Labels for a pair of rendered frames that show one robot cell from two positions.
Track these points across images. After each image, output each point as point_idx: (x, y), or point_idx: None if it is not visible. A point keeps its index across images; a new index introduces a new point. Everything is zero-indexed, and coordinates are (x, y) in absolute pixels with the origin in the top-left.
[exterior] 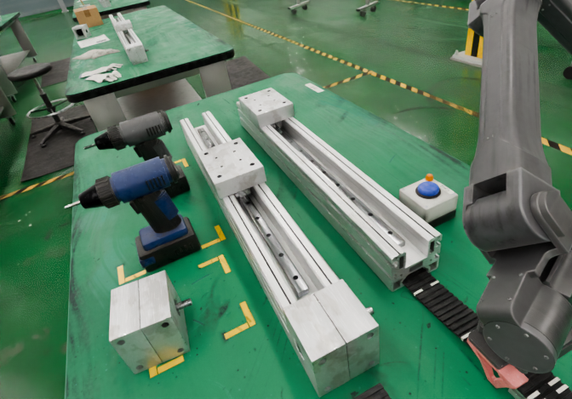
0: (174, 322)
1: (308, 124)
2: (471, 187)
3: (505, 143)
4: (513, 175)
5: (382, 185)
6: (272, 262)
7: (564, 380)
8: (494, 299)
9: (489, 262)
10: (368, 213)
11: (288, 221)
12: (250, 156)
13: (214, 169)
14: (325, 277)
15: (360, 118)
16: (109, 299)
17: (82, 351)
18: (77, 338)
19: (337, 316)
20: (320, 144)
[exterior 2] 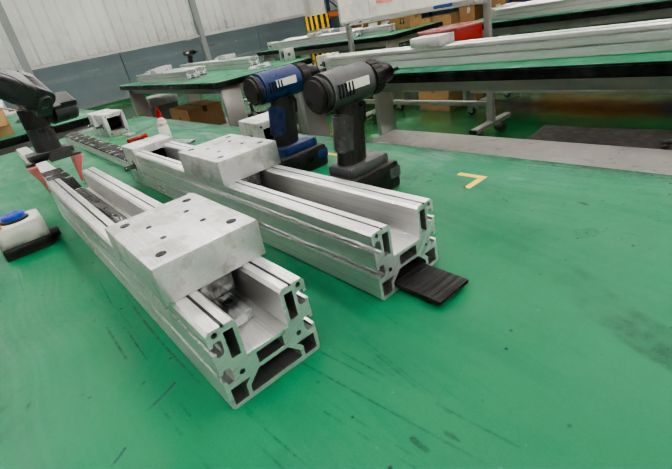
0: (240, 128)
1: (98, 382)
2: (36, 85)
3: (7, 69)
4: (22, 72)
5: (46, 266)
6: (178, 147)
7: (46, 199)
8: (67, 96)
9: (52, 113)
10: (89, 196)
11: (164, 160)
12: (194, 153)
13: (238, 137)
14: (143, 152)
15: None
16: (327, 148)
17: (319, 139)
18: (330, 139)
19: (141, 142)
20: (96, 217)
